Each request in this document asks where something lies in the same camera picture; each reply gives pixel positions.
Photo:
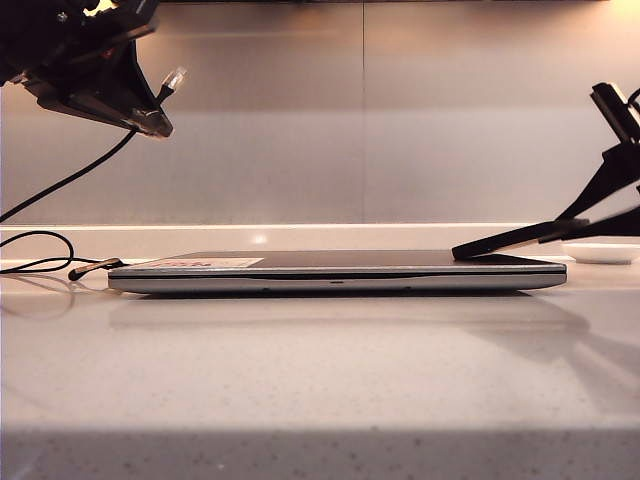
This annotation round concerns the silver Dell laptop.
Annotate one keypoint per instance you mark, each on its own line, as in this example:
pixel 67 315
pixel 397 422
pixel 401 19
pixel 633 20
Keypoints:
pixel 330 282

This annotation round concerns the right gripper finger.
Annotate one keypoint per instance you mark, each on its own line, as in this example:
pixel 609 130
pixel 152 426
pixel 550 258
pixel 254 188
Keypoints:
pixel 617 180
pixel 610 226

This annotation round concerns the small white dish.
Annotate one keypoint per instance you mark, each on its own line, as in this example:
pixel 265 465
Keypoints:
pixel 600 255

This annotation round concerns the black smartphone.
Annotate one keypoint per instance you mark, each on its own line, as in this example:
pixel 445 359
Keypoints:
pixel 480 250

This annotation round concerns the white red text sticker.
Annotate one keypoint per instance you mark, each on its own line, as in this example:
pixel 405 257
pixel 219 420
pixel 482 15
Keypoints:
pixel 240 262

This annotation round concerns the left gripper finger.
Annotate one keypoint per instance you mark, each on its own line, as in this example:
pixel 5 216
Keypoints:
pixel 135 85
pixel 100 112

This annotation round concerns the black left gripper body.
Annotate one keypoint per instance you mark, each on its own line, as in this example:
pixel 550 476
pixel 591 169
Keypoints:
pixel 65 35

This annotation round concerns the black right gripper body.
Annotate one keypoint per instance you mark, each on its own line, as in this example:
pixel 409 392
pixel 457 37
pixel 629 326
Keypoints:
pixel 617 115

